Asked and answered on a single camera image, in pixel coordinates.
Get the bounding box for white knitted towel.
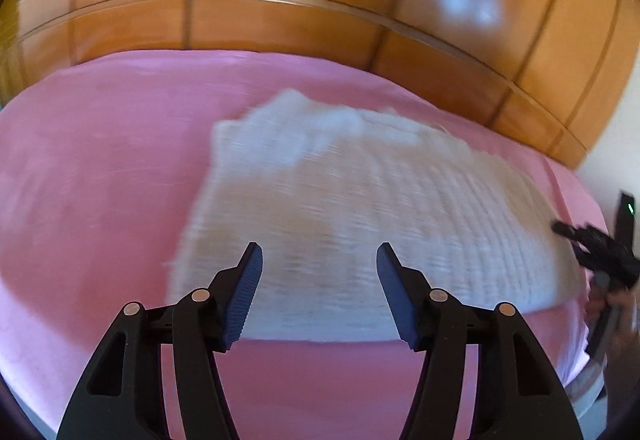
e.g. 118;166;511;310
167;89;586;343

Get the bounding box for wooden panelled headboard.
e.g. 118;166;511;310
0;0;640;171

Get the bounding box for person's right hand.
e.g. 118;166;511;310
585;289;640;351

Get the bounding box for pink bedspread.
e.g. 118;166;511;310
0;49;608;440

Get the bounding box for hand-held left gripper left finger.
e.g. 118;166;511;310
57;242;263;440

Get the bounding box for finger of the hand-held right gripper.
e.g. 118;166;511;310
551;219;640;292

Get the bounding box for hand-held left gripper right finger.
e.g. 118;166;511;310
376;242;583;440

